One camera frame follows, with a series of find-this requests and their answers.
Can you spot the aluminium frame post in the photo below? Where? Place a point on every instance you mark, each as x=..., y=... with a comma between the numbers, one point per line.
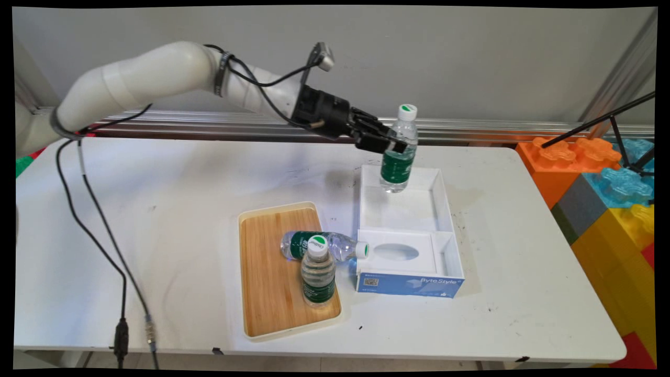
x=21, y=78
x=628, y=73

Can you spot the large yellow building block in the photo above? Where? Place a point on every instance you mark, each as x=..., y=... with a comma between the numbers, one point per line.
x=617, y=272

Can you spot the black tripod stand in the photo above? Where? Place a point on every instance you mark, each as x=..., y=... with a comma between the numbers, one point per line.
x=591, y=124

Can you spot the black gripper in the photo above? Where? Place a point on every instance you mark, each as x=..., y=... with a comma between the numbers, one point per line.
x=324, y=112

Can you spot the green label water bottle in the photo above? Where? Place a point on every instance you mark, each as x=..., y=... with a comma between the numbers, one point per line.
x=343, y=248
x=318, y=277
x=398, y=167

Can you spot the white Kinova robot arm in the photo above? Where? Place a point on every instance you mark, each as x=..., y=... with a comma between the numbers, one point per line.
x=146, y=73

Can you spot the wooden serving tray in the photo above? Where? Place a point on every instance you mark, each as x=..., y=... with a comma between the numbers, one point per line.
x=272, y=293

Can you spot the large orange building block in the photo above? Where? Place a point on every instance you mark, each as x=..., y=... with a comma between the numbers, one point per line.
x=549, y=173

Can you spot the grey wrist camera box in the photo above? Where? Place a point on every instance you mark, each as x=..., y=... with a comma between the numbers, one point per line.
x=324, y=58

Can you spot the aluminium wall rail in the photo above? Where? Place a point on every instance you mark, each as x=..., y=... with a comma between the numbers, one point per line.
x=471, y=131

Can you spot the white box with blue front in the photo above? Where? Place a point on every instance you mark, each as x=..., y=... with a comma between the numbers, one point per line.
x=398, y=217

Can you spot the large blue building block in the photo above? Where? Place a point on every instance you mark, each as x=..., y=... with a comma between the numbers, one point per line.
x=623, y=186

